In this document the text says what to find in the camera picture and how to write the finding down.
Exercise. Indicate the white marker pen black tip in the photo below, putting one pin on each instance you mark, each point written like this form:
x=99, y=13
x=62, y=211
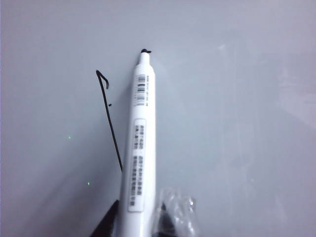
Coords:
x=143, y=153

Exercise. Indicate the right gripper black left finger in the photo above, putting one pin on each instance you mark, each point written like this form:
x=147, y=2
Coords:
x=106, y=222

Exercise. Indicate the right gripper plastic-wrapped right finger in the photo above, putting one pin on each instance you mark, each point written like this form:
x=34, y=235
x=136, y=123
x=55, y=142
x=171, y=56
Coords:
x=172, y=217

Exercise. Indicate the white glossy whiteboard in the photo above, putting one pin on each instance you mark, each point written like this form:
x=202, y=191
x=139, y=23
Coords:
x=234, y=123

